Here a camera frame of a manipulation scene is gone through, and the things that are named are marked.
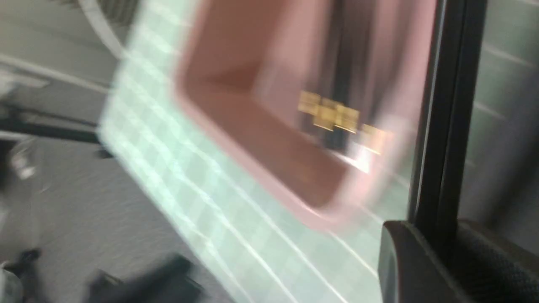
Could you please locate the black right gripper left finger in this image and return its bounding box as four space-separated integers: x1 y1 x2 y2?
378 221 468 303

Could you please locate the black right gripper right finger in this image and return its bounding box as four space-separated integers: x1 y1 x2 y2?
438 221 539 303

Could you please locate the black chopstick gold band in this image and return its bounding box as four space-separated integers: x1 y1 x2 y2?
437 0 487 238
312 0 358 153
346 0 396 130
408 0 466 234

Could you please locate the pink plastic tray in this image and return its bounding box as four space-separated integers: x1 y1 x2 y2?
175 0 436 230

